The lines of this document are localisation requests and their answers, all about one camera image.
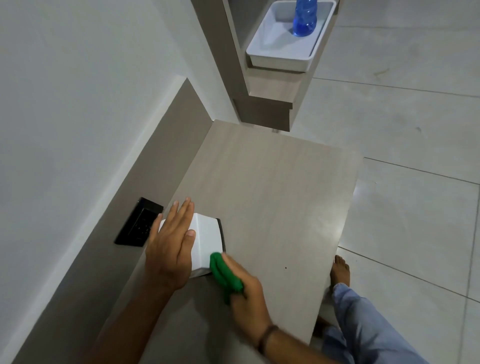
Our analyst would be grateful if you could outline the person's left hand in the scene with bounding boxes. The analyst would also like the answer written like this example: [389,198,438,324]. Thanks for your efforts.
[144,197,197,292]

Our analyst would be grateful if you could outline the person's right hand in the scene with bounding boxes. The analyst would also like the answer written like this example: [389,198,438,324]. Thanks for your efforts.
[221,253,273,340]

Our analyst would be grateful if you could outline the green cloth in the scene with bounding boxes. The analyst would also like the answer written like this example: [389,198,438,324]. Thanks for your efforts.
[209,252,245,305]

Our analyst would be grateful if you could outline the white box with black edge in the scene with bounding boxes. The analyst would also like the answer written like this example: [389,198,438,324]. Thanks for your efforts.
[157,213,228,279]

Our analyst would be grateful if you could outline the person's right forearm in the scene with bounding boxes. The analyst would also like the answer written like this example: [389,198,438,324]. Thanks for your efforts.
[259,327,340,364]

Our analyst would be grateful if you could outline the person's left forearm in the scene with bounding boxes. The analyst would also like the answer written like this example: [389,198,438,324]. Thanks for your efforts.
[85,279,182,364]

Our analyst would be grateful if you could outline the person's right foot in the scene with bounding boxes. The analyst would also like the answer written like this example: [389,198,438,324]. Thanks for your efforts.
[329,255,351,289]

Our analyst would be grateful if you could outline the person's light blue trousers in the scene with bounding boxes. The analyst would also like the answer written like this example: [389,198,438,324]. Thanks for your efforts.
[322,283,430,364]

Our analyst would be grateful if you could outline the wooden shelf unit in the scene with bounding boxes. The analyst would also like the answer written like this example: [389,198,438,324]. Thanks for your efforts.
[190,0,340,133]

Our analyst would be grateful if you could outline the white plastic tray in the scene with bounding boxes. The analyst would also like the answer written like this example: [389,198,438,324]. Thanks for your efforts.
[245,0,337,73]

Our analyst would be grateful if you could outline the blue plastic bottle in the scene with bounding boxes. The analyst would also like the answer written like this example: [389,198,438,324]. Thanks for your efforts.
[292,0,319,38]

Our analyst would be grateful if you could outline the black wall socket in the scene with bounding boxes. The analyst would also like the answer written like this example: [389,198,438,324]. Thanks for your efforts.
[114,197,164,247]

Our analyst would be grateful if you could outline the dark wrist bracelet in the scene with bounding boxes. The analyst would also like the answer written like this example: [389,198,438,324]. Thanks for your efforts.
[257,325,280,356]

